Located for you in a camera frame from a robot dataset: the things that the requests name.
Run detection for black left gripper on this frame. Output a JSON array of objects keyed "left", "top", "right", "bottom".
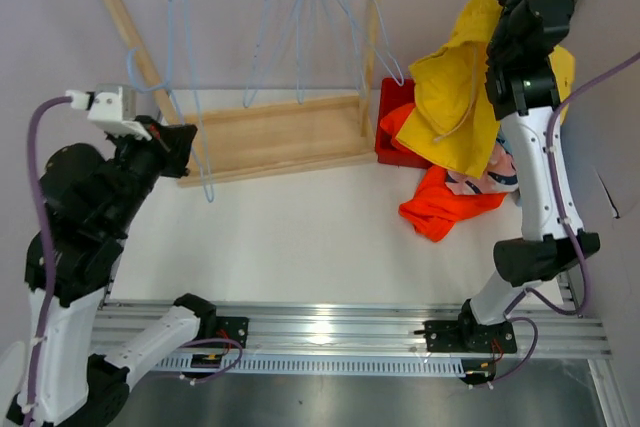
[{"left": 106, "top": 111, "right": 200, "bottom": 230}]

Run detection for blue hanger of yellow shorts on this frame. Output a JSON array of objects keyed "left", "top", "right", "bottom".
[{"left": 125, "top": 0, "right": 215, "bottom": 204}]

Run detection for light blue shorts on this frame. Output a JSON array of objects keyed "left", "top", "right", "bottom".
[{"left": 496, "top": 130, "right": 522, "bottom": 207}]

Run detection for yellow shorts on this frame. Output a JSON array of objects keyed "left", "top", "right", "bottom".
[{"left": 396, "top": 0, "right": 576, "bottom": 179}]

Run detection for pink patterned shorts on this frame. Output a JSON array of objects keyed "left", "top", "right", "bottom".
[{"left": 445, "top": 143, "right": 514, "bottom": 195}]

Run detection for blue hanger of pink shorts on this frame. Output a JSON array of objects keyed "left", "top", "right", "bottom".
[{"left": 294, "top": 0, "right": 306, "bottom": 105}]

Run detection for blue hanger of orange shorts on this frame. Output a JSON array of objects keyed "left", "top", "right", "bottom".
[{"left": 320, "top": 0, "right": 375, "bottom": 99}]

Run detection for orange shorts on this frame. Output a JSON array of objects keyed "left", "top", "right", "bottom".
[{"left": 396, "top": 104, "right": 508, "bottom": 242}]

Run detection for blue hanger of green shorts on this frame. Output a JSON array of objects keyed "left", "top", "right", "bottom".
[{"left": 334, "top": 0, "right": 406, "bottom": 92}]

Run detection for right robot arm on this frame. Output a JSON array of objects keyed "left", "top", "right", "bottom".
[{"left": 420, "top": 0, "right": 600, "bottom": 354}]

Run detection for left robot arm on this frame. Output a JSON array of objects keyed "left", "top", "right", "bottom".
[{"left": 4, "top": 116, "right": 248, "bottom": 426}]

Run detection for wooden clothes rack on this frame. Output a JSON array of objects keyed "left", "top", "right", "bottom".
[{"left": 102, "top": 0, "right": 375, "bottom": 185}]

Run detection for red plastic bin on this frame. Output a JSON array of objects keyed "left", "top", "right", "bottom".
[{"left": 375, "top": 78, "right": 431, "bottom": 169}]

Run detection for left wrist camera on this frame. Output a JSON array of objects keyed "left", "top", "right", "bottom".
[{"left": 65, "top": 84, "right": 151, "bottom": 141}]

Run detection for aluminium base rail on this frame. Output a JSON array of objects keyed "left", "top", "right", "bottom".
[{"left": 89, "top": 302, "right": 614, "bottom": 378}]

